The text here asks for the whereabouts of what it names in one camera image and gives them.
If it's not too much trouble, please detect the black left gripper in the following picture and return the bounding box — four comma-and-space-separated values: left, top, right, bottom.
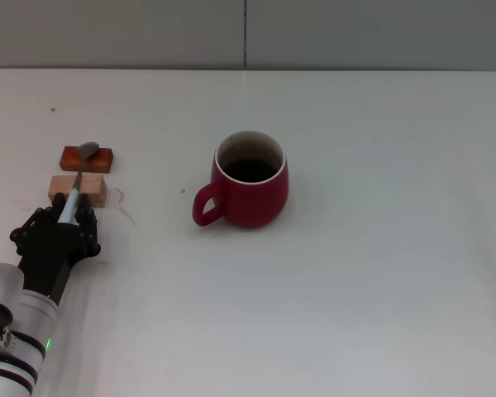
9, 193, 103, 304

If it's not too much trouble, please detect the spoon with light blue handle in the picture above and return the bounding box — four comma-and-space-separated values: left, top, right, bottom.
57, 141, 101, 227

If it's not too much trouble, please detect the red ceramic coffee cup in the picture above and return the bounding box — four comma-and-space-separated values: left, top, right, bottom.
192, 131, 291, 229

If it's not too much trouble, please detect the light wooden block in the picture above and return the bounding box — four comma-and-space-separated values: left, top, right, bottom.
47, 175, 108, 210

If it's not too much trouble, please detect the dark red wooden block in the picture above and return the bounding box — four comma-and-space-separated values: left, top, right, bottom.
60, 145, 116, 174

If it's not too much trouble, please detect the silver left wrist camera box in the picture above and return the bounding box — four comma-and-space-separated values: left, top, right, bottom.
0, 263, 25, 332

